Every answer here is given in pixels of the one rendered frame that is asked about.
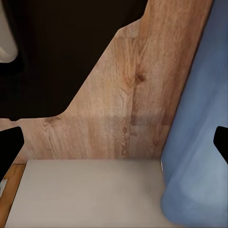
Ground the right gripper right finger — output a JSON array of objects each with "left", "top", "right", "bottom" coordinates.
[{"left": 213, "top": 126, "right": 228, "bottom": 163}]

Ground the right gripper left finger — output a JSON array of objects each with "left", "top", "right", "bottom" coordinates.
[{"left": 0, "top": 126, "right": 24, "bottom": 182}]

